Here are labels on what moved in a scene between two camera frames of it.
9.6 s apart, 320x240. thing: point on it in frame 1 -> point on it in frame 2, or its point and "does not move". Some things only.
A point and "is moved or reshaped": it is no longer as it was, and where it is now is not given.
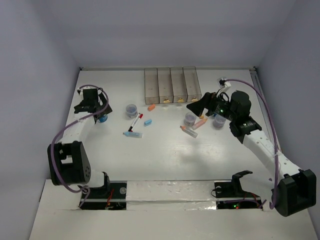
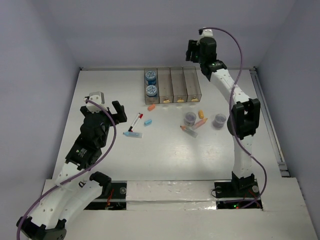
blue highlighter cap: (147, 122) does not move
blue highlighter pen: (133, 134) does not move
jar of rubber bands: (190, 118) does not move
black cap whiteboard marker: (134, 122) does not move
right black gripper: (208, 101) -> (193, 45)
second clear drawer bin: (165, 85) does not move
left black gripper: (103, 106) -> (120, 116)
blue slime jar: (103, 118) is moved or reshaped
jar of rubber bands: (218, 122) does not move
